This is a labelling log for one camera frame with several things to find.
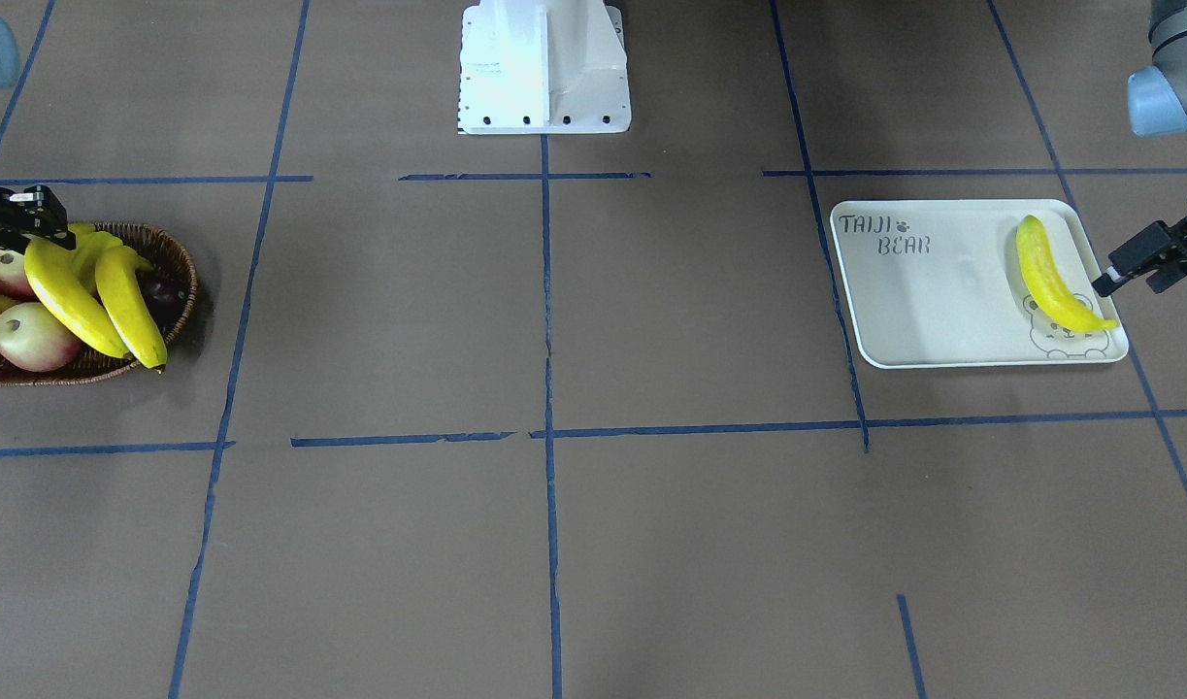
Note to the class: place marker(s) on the pink white peach front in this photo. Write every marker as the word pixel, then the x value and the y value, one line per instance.
pixel 34 340

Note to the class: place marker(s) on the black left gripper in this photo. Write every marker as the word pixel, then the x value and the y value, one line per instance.
pixel 1158 251

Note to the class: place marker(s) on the white bear print tray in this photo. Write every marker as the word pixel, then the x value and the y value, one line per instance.
pixel 938 284

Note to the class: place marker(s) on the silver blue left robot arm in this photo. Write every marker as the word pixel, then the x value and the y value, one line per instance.
pixel 1156 106

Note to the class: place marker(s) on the yellow banana basket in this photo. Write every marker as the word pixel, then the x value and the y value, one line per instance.
pixel 57 287
pixel 115 278

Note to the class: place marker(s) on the pink white peach back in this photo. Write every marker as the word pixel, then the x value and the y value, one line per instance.
pixel 14 282

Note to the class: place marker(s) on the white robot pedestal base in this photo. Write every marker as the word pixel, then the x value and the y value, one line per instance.
pixel 543 67

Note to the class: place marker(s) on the brown wicker basket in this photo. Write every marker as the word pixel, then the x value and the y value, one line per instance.
pixel 160 254

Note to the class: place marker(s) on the dark purple plum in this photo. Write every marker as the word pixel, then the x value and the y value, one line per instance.
pixel 165 300

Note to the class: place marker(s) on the yellow banana carried to tray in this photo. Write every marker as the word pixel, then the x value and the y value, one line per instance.
pixel 1042 277

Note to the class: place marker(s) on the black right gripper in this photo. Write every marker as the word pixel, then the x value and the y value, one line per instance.
pixel 11 216

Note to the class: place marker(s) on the pink white peach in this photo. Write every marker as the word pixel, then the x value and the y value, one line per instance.
pixel 34 340
pixel 14 282

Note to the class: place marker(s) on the yellow banana basket middle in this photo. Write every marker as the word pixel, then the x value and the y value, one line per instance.
pixel 57 287

